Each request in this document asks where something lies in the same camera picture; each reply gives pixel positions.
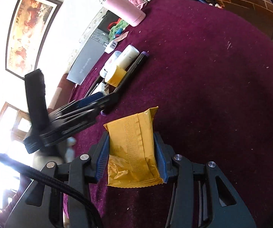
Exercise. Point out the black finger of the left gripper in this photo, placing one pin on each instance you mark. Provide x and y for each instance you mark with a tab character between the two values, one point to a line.
49	129

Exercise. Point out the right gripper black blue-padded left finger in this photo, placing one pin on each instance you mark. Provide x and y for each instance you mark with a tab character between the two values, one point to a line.
42	205

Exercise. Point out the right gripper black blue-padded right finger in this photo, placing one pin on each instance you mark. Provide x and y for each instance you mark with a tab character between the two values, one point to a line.
202	195

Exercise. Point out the yellow round cream jar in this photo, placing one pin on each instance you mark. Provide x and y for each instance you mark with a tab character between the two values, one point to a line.
114	75

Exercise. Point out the yellow foil snack packet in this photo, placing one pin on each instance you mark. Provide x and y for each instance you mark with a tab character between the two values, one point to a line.
132	162

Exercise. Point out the black marker purple cap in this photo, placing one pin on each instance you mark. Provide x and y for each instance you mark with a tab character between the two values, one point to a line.
132	70

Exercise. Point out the maroon armchair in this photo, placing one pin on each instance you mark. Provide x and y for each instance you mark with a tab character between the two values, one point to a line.
62	94

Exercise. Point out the white bottle blue cap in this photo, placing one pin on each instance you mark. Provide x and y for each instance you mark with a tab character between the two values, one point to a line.
109	63

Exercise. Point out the framed horse painting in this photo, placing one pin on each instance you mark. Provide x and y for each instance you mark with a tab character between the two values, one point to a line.
28	29

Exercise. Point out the grey shoe box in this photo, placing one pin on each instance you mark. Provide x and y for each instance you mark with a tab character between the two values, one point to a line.
88	56

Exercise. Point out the white usb charger plug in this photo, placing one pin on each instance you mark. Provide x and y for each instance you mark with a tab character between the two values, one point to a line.
110	47

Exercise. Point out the tall white lotion bottle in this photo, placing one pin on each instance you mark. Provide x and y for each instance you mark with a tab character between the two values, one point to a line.
129	54

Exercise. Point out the small brown sachet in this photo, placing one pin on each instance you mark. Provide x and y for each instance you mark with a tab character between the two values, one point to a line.
121	37

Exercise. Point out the green cloth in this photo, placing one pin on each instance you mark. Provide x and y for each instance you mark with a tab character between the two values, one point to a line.
116	28

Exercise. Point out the pink tumbler with lid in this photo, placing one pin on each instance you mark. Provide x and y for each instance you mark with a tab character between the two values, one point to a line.
125	10

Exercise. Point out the purple velvet bedspread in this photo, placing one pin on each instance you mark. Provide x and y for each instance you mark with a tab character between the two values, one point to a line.
210	74

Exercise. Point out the pink towel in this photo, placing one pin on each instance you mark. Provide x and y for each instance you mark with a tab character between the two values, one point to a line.
140	4

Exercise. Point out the white red tool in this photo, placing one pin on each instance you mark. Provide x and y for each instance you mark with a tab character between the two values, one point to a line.
216	5

